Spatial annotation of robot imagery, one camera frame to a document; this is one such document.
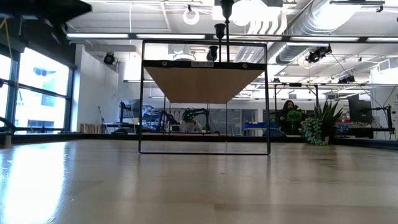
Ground blue storage bins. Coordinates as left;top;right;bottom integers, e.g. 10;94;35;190
244;121;269;130

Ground background office chair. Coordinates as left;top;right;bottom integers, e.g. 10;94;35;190
262;127;284;138

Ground black hanging camera cluster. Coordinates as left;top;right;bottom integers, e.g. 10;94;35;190
305;45;333;64

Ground artificial green potted plant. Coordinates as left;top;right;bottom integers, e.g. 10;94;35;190
300;100;345;147

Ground silver ventilation duct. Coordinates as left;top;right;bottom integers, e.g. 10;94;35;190
233;0;361;65

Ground white ring lamp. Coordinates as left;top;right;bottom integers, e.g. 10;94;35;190
182;6;201;26

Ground person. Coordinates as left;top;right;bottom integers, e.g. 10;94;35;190
276;100;299;135
178;119;203;133

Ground wooden shelf black metal frame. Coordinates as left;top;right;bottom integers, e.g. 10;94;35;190
138;39;271;156

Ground wooden blocks row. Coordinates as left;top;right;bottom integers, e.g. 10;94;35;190
80;123;100;134

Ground round green topiary plant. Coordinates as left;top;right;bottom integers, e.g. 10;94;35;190
286;110;303;124

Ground overhead light bar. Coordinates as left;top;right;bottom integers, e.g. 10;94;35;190
66;30;398;44

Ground black table frame rails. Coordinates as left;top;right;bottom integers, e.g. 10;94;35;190
0;115;398;152

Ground background computer monitor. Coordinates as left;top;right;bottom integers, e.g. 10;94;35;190
348;95;373;124

